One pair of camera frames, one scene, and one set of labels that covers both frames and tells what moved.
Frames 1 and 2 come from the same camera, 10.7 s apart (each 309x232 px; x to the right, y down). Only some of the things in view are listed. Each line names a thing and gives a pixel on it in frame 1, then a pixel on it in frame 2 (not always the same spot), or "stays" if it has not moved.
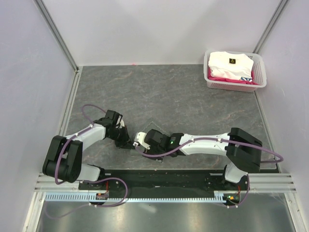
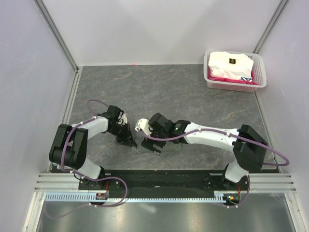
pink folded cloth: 211,78 stays
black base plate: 218,180 stays
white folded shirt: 228,65 stays
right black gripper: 158,158 -> 148,144
